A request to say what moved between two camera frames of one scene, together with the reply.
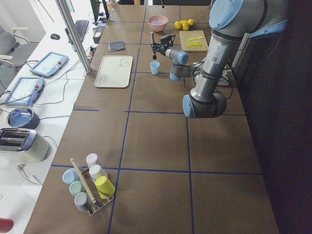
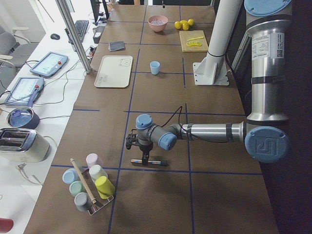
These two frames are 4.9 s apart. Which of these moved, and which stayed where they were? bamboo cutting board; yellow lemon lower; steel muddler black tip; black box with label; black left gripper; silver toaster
Moved: black left gripper; steel muddler black tip
Stayed: yellow lemon lower; silver toaster; bamboo cutting board; black box with label
